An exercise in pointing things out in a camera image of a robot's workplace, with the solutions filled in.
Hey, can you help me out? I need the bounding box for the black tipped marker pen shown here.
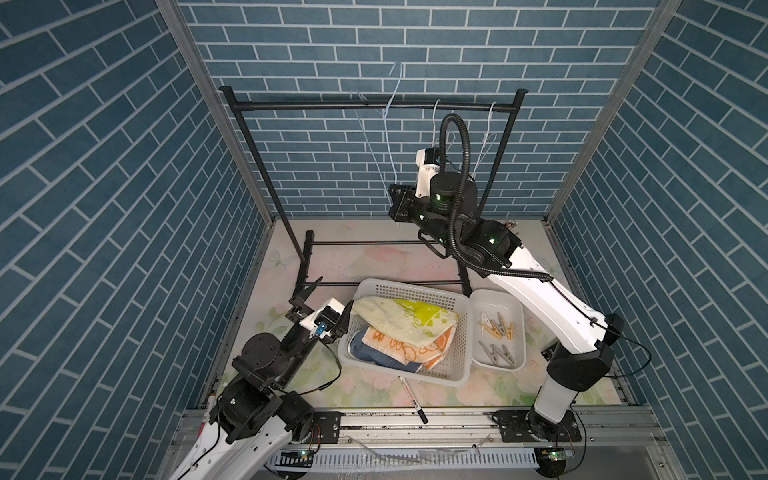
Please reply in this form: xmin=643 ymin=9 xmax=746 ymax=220
xmin=398 ymin=376 xmax=429 ymax=425

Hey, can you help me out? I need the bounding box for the black metal clothes rack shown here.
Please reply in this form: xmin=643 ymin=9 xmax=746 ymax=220
xmin=219 ymin=86 xmax=548 ymax=293

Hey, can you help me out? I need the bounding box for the white perforated plastic basket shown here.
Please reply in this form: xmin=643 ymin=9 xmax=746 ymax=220
xmin=338 ymin=279 xmax=473 ymax=387

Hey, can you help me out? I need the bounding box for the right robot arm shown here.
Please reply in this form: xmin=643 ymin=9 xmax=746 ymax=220
xmin=389 ymin=113 xmax=625 ymax=441

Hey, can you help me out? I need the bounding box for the white wire hanger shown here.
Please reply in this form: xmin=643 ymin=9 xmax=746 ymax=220
xmin=472 ymin=102 xmax=496 ymax=177
xmin=431 ymin=98 xmax=457 ymax=150

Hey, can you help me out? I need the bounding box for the wooden clothespin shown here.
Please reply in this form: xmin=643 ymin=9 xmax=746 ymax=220
xmin=479 ymin=322 xmax=499 ymax=338
xmin=497 ymin=312 xmax=516 ymax=340

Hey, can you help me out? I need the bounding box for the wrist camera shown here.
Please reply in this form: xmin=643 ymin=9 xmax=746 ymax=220
xmin=415 ymin=147 xmax=440 ymax=198
xmin=299 ymin=298 xmax=345 ymax=341

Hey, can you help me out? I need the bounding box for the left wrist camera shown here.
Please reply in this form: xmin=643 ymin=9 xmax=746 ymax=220
xmin=299 ymin=298 xmax=345 ymax=341

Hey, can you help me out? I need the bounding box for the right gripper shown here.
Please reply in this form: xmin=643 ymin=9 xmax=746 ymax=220
xmin=389 ymin=187 xmax=457 ymax=257

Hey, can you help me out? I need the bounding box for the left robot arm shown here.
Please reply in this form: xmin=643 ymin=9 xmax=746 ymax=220
xmin=170 ymin=282 xmax=354 ymax=479

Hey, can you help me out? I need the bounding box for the white rectangular tray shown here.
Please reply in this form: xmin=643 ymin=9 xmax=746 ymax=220
xmin=470 ymin=289 xmax=527 ymax=372

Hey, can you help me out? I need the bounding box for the yellow green patterned towel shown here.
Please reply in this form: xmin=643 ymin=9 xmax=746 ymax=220
xmin=352 ymin=296 xmax=459 ymax=347

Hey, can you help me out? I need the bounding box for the light blue wire hanger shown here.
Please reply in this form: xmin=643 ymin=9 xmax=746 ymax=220
xmin=353 ymin=61 xmax=405 ymax=190

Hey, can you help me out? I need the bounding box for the red marker pen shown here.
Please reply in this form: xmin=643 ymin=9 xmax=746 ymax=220
xmin=201 ymin=394 xmax=216 ymax=428

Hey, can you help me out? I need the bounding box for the white clothespin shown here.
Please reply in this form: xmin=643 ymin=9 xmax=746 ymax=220
xmin=479 ymin=312 xmax=503 ymax=339
xmin=501 ymin=344 xmax=517 ymax=367
xmin=490 ymin=344 xmax=508 ymax=366
xmin=479 ymin=341 xmax=498 ymax=366

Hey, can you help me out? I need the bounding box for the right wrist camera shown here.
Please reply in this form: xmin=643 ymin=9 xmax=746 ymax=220
xmin=415 ymin=147 xmax=440 ymax=198

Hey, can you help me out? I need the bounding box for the orange patterned towel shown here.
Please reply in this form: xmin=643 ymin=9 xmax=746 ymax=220
xmin=363 ymin=326 xmax=456 ymax=370

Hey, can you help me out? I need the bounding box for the blue patterned towel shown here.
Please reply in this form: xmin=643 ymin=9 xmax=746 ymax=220
xmin=348 ymin=329 xmax=421 ymax=373

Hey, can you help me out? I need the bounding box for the black rectangular device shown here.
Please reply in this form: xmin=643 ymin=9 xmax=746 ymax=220
xmin=541 ymin=343 xmax=557 ymax=362

